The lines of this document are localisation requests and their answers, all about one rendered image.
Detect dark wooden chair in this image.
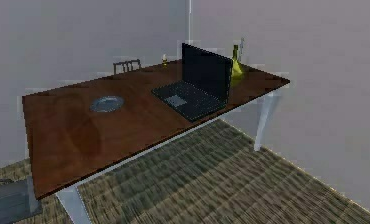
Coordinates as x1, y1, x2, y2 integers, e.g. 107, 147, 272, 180
112, 58, 142, 76

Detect grey round plate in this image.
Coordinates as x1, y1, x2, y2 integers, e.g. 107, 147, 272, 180
89, 95, 125, 113

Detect black laptop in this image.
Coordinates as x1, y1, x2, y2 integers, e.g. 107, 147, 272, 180
150, 42, 234, 123

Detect clear thin bottle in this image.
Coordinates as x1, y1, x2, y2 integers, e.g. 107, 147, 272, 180
238, 37, 246, 63

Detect brown wooden table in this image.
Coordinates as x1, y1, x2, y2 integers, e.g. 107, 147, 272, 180
21, 59, 291, 224

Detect green glass bottle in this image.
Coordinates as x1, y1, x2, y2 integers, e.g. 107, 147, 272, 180
230, 44, 245, 81

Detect grey box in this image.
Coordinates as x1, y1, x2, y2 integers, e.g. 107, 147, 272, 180
0, 177, 43, 224

